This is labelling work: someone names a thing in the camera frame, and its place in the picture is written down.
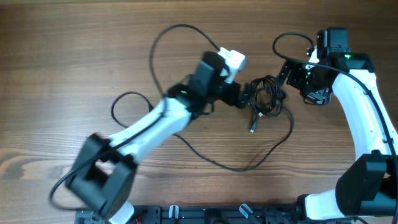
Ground black cable bundle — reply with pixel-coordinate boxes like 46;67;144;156
248;74;289;134

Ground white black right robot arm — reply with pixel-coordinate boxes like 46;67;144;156
278;27;397;222

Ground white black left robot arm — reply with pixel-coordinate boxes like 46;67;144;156
65;48;247;223

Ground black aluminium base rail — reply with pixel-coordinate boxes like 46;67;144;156
75;203;366;224

